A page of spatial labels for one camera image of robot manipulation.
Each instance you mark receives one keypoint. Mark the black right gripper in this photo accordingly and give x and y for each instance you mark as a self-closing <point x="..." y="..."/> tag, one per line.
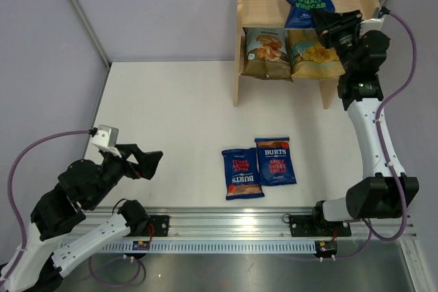
<point x="325" y="21"/>

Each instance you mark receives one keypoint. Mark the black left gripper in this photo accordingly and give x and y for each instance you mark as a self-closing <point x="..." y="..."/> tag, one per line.
<point x="146" y="169"/>

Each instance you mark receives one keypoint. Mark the blue sea salt vinegar bag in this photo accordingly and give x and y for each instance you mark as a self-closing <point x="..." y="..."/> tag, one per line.
<point x="300" y="17"/>

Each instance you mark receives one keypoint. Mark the large kettle cooked chips bag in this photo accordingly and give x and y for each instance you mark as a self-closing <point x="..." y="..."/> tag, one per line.
<point x="311" y="60"/>

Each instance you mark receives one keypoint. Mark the olive light-blue chips bag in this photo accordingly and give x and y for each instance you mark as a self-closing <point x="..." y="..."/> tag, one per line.
<point x="266" y="55"/>

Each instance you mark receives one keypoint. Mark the blue upside-down Burts chilli bag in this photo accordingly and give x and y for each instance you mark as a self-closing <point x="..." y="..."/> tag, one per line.
<point x="242" y="174"/>

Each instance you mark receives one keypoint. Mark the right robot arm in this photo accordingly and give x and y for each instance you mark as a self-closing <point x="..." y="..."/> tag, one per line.
<point x="382" y="197"/>

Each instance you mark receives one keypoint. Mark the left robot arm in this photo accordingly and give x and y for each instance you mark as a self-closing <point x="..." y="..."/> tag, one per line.
<point x="41" y="263"/>

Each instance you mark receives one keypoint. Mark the wooden two-tier shelf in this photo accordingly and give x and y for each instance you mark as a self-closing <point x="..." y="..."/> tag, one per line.
<point x="267" y="4"/>

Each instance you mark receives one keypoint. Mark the blue spicy sweet chilli bag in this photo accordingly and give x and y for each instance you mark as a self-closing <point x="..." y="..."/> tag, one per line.
<point x="274" y="161"/>

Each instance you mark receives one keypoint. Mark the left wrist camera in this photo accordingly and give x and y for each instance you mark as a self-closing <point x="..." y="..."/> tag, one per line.
<point x="105" y="139"/>

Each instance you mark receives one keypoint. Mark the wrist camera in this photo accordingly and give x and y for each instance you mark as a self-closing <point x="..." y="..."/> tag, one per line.
<point x="376" y="22"/>
<point x="105" y="139"/>

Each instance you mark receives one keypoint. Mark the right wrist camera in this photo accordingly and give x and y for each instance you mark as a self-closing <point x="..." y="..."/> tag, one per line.
<point x="376" y="22"/>

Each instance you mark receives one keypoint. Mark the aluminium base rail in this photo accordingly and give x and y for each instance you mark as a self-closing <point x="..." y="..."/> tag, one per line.
<point x="215" y="231"/>

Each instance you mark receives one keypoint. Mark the aluminium corner frame post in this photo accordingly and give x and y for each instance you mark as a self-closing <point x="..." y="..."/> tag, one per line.
<point x="90" y="32"/>

